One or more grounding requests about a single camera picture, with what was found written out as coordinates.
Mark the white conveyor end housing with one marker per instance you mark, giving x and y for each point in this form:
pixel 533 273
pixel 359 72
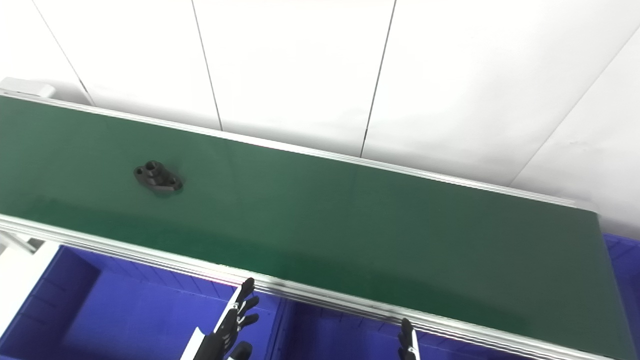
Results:
pixel 25 87

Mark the aluminium conveyor side rail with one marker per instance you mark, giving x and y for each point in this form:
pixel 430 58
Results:
pixel 310 150
pixel 150 255

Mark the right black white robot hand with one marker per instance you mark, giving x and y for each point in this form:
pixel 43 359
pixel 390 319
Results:
pixel 408 345

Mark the green conveyor belt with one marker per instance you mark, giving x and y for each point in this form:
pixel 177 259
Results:
pixel 350 225

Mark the black flanged machine part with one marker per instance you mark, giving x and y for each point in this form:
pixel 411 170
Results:
pixel 157 177

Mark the white support post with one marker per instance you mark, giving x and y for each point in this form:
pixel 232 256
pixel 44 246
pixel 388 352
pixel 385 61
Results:
pixel 22 275

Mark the blue plastic bin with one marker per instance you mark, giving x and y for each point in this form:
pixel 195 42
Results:
pixel 125 315
pixel 625 280
pixel 340 340

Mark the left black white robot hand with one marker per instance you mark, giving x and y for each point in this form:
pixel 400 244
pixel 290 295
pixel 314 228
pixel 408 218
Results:
pixel 225 330

